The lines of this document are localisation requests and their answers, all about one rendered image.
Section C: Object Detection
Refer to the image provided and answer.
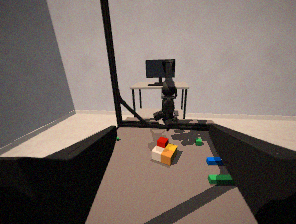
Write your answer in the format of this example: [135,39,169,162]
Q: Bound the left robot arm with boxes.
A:
[153,59,177,121]

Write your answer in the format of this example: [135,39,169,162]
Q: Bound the orange cube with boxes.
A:
[161,149,174,166]

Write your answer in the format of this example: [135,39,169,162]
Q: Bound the green cube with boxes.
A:
[195,138,202,146]

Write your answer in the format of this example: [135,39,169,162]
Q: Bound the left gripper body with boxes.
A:
[164,112,178,128]

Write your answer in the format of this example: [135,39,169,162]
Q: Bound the blue flat bar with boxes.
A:
[206,157,224,165]

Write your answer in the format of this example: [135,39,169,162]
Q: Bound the yellow cube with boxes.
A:
[165,143,177,158]

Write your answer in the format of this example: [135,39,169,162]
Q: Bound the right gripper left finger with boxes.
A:
[0,126,117,224]

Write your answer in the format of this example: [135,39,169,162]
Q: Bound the green rectangular block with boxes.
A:
[208,175,235,184]

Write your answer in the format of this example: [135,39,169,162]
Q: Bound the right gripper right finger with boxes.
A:
[209,124,296,224]

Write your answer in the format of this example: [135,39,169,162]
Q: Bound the red cube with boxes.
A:
[157,137,168,148]

